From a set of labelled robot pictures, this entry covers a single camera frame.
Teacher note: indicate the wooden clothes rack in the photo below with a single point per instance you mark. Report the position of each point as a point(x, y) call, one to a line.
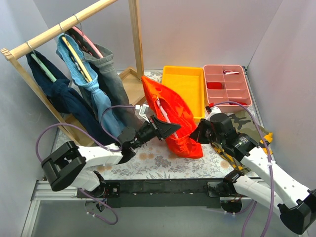
point(134, 89)

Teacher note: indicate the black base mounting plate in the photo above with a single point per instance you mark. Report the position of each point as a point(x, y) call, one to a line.
point(163, 193)

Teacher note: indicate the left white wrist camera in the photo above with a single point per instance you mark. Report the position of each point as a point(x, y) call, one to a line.
point(142, 111)

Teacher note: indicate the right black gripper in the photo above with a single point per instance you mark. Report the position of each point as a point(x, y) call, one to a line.
point(202, 132)

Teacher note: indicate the floral table mat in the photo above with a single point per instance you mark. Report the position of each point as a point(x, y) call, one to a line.
point(155, 161)

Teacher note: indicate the camouflage shorts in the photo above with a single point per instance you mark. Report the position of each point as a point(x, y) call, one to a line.
point(242, 122)

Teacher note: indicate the grey shorts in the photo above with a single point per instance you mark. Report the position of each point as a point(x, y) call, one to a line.
point(109, 81)

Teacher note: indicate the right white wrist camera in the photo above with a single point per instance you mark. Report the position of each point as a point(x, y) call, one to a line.
point(212, 109)

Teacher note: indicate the pink hanger with grey shorts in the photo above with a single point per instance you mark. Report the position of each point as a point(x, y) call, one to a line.
point(88, 41)

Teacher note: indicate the mint green hanger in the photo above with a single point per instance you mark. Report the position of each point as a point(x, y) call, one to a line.
point(44, 67)

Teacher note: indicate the navy blue shorts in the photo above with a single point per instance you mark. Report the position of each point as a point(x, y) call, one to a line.
point(65, 99)

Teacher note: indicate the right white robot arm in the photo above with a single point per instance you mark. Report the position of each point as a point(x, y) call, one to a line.
point(293, 202)

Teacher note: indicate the light blue shorts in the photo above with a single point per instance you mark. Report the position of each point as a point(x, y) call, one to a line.
point(90, 91)

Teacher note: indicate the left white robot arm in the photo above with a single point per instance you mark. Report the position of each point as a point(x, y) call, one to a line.
point(71, 165)

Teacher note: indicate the orange red shorts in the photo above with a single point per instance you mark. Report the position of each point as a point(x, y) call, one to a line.
point(178, 111)

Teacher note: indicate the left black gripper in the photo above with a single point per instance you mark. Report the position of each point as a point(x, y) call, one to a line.
point(155, 126)

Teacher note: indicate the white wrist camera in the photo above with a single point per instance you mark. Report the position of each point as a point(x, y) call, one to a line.
point(212, 109)
point(142, 111)

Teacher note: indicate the pink compartment organizer box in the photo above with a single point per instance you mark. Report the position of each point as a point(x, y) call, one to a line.
point(235, 87)

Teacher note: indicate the red white packet in organizer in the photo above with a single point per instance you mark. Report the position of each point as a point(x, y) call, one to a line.
point(230, 72)

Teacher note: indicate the yellow hanger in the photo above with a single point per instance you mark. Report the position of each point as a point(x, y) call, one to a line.
point(78, 61)

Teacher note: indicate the red cloth in organizer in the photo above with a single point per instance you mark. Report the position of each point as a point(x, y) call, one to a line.
point(236, 103)

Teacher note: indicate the yellow plastic bin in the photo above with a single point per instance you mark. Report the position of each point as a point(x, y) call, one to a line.
point(188, 82)

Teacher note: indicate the red item in organizer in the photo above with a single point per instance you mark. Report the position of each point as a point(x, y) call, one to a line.
point(214, 85)

